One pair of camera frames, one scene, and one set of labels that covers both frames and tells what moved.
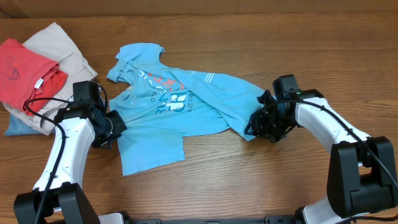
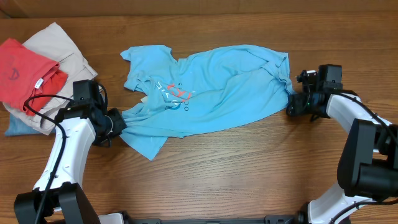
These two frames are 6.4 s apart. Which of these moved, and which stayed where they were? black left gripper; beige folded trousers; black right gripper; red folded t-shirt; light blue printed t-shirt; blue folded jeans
Moved: light blue printed t-shirt; black right gripper
Stayed: red folded t-shirt; beige folded trousers; blue folded jeans; black left gripper
